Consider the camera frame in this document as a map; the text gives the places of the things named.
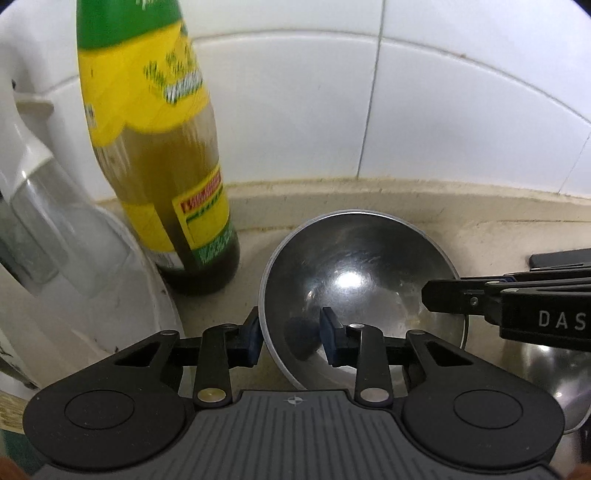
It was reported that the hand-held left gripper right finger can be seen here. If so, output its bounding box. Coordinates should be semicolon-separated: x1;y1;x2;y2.
320;307;468;409

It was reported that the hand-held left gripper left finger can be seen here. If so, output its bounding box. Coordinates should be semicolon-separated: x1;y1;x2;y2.
113;307;263;409

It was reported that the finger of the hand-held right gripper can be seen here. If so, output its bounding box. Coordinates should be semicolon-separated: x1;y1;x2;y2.
529;248;591;271
421;275;520;320

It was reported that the stainless steel bowl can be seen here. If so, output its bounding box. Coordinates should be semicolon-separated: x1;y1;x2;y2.
505;338;591;435
257;210;470;391

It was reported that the white rotating condiment rack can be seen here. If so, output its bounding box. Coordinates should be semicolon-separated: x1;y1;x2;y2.
0;0;186;403

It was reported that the green-yellow label oil bottle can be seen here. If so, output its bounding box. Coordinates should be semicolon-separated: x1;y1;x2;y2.
76;0;242;296

